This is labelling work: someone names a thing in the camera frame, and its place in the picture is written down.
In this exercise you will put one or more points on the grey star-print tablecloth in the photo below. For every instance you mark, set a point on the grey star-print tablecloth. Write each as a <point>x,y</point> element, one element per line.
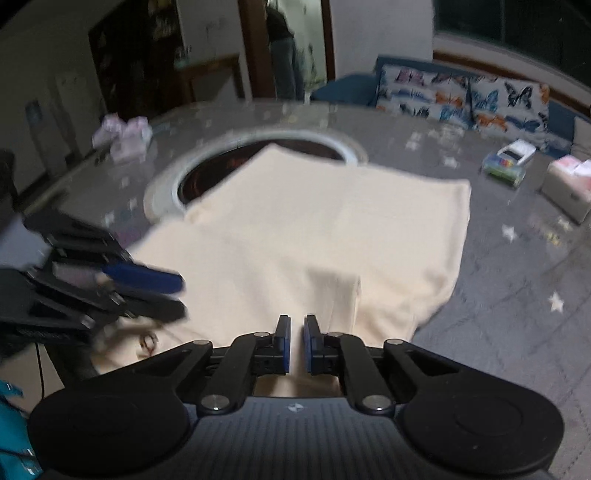
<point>508,286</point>

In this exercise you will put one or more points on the white crumpled packet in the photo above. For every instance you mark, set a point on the white crumpled packet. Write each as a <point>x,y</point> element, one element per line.
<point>105,131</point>

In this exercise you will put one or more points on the cream sweatshirt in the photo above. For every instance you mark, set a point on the cream sweatshirt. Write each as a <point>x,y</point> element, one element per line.
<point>323,221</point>

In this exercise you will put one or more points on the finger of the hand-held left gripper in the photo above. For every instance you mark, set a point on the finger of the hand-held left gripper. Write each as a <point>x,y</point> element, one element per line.
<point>152,309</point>
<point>143,276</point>

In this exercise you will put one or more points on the clear box of crayons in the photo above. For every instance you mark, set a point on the clear box of crayons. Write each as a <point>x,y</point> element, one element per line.
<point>503,171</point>

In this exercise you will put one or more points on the dark window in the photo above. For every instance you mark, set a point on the dark window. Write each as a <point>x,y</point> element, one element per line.
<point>508,23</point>

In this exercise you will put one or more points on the wide butterfly print pillow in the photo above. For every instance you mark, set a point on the wide butterfly print pillow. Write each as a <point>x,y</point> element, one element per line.
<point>415,92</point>

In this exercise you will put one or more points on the white tissue box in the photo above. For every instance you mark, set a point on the white tissue box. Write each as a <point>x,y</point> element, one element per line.
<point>568,194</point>

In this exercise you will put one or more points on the grey pillow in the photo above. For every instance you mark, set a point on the grey pillow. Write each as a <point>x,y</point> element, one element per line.
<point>582,138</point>

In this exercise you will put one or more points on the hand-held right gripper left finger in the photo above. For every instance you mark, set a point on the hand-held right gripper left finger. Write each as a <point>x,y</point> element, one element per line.
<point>287,345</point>

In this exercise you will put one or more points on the wooden door frame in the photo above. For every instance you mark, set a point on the wooden door frame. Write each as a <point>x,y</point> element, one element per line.
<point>258,46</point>

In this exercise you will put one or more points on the blue sofa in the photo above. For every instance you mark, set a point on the blue sofa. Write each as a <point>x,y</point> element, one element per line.
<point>341,87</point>

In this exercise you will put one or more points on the square butterfly print pillow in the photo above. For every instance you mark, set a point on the square butterfly print pillow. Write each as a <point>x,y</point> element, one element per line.
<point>508,106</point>

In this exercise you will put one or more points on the teal cloth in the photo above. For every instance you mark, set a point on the teal cloth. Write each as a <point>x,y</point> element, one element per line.
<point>11,429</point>

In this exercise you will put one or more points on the round black induction cooktop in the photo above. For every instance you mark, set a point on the round black induction cooktop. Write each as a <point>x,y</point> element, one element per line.
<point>207,177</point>

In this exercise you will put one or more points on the dark wooden shelf unit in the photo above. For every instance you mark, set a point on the dark wooden shelf unit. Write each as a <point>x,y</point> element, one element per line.
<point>138,60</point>

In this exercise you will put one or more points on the pink tissue packet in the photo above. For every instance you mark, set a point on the pink tissue packet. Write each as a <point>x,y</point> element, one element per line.
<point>131,141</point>

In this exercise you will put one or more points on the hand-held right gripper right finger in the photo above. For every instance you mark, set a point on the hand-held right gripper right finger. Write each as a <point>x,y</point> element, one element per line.
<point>308,345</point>

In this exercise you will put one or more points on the wooden sideboard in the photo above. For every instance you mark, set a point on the wooden sideboard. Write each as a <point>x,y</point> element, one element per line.
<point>212,74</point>

